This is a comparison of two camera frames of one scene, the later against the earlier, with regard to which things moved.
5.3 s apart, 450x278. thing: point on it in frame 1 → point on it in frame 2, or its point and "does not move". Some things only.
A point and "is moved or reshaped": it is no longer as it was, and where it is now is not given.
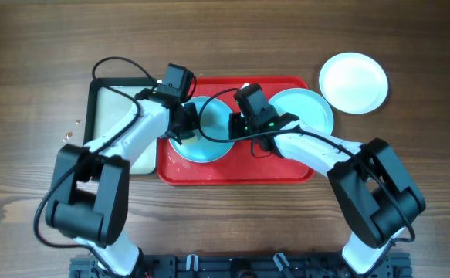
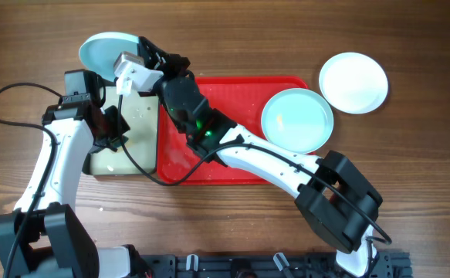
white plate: [353, 83] does not move
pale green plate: [309, 108] does not move
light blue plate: [214, 122] is moved or reshaped
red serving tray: [245, 164] does not move
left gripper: [191, 124] → [120, 129]
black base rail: [245, 265] does not move
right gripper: [235, 120] → [159, 60]
